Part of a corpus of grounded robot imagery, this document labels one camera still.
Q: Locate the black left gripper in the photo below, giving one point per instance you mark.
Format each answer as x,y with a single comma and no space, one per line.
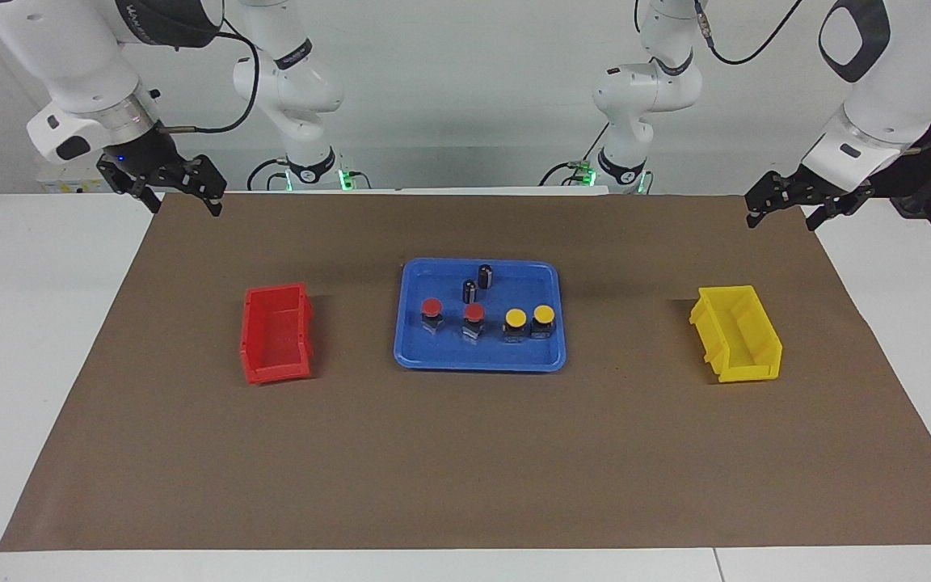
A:
825,186

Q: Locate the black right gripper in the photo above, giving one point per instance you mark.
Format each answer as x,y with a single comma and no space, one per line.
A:
146,158

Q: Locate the yellow push button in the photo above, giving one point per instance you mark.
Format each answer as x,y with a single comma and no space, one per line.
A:
516,325
544,321

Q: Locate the red push button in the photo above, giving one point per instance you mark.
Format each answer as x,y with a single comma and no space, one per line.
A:
431,314
473,321

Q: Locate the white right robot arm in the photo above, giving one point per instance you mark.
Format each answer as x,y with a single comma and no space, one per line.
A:
82,56

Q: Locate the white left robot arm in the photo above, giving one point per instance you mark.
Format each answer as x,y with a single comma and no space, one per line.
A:
894,89

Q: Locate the yellow plastic bin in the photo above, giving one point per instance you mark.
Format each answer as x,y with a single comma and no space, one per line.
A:
740,335

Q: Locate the red plastic bin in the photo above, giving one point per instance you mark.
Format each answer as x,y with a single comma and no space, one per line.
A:
275,339

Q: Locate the black cylinder capacitor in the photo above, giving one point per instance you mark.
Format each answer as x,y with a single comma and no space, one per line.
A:
485,276
469,291

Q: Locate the blue plastic tray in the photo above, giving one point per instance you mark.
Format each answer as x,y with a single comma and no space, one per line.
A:
441,352

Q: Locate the brown paper table mat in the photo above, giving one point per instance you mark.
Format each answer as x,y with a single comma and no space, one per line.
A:
465,453

